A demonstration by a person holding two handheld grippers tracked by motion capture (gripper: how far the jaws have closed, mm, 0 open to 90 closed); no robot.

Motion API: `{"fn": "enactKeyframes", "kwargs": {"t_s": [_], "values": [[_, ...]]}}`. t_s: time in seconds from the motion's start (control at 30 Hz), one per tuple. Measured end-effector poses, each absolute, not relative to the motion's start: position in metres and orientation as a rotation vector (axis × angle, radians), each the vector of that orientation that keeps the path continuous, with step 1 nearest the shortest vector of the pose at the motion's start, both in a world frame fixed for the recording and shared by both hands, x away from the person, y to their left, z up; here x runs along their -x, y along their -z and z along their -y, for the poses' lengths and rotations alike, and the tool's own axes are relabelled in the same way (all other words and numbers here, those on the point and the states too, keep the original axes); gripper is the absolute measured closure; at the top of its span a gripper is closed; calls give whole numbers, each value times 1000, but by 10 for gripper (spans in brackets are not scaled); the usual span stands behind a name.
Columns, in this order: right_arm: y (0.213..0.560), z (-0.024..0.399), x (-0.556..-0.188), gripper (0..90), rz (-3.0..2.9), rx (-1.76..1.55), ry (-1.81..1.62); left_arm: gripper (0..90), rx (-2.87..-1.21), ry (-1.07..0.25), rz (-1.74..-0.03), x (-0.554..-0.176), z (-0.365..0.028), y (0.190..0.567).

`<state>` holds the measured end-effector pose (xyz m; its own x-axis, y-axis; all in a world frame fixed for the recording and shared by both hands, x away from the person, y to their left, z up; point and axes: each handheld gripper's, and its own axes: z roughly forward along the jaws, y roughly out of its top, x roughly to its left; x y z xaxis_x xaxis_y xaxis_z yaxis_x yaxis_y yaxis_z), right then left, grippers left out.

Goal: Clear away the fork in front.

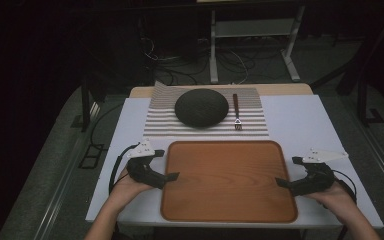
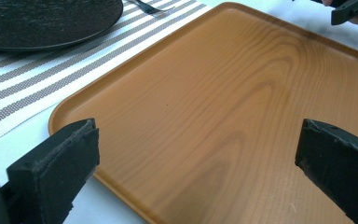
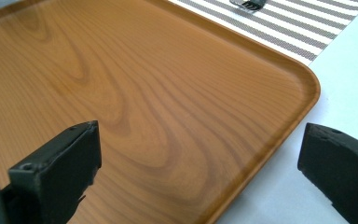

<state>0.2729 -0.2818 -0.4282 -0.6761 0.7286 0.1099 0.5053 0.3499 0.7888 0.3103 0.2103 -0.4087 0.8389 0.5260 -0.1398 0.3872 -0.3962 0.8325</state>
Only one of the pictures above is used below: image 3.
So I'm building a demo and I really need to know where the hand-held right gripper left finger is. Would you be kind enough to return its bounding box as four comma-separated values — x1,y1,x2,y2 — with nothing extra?
0,119,103,224

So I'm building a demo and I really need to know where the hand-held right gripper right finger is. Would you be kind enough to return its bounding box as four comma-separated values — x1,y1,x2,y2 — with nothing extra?
296,122,358,224

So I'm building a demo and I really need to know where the wood-grain tray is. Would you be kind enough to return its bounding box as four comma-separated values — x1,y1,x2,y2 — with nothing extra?
0,0,322,224

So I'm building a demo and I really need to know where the striped placemat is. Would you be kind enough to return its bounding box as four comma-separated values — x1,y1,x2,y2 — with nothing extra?
167,0,358,66

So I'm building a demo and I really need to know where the metal fork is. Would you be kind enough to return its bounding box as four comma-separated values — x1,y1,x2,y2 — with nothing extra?
229,0,268,12

